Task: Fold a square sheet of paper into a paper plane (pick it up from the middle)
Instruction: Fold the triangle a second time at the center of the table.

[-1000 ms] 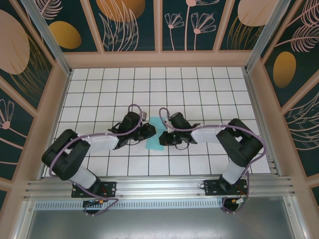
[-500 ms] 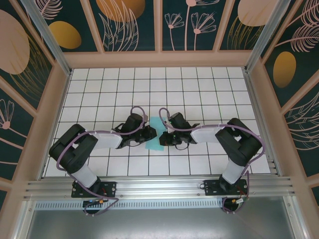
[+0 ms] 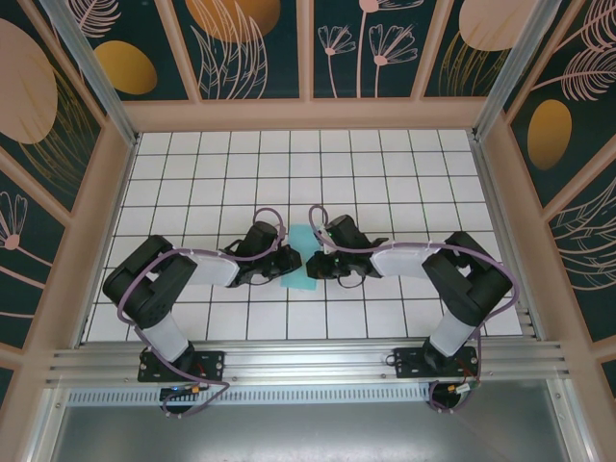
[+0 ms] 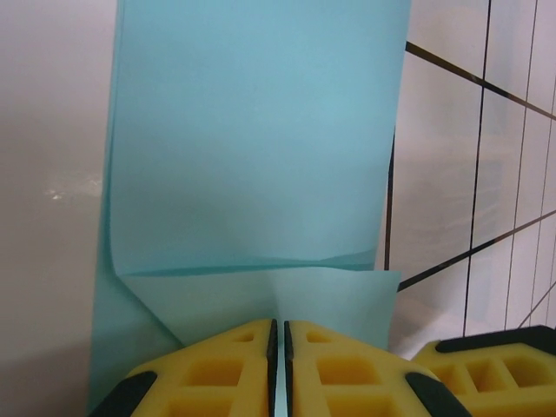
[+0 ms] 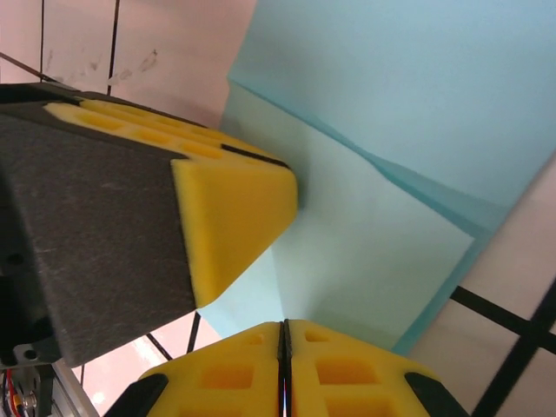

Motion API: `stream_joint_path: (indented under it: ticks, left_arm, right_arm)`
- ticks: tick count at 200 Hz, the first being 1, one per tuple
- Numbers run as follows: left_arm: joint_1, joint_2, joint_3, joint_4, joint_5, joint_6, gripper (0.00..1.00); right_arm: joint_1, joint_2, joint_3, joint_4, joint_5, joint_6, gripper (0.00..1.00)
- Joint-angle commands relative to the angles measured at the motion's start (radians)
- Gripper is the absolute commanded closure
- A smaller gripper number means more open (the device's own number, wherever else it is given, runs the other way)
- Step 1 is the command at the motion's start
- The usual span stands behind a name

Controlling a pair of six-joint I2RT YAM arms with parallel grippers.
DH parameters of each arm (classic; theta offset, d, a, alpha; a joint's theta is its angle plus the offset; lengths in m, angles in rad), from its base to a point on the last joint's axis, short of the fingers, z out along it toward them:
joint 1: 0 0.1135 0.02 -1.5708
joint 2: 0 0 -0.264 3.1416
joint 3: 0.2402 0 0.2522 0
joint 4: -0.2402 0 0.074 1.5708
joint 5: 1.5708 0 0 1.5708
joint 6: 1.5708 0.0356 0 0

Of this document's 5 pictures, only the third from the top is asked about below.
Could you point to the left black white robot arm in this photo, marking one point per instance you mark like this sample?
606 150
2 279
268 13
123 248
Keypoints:
212 272

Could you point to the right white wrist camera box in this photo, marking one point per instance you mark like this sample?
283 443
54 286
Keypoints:
329 246

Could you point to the aluminium side rail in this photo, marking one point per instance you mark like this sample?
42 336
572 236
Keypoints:
486 192

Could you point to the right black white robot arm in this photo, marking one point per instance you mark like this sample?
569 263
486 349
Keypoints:
399 262

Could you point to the long aluminium mounting rail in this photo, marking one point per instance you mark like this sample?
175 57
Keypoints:
308 358

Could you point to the yellow power connector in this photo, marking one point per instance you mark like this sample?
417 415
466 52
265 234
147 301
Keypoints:
452 388
195 388

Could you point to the grey metal sheet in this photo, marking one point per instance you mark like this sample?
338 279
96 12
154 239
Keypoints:
308 433

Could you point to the light blue paper sheet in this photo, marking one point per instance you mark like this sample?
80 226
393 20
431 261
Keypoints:
300 233

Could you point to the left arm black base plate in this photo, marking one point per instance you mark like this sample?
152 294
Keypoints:
212 363

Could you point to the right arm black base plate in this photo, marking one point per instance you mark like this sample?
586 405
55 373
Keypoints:
409 366

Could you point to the aluminium frame post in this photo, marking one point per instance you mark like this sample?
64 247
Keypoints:
522 62
90 62

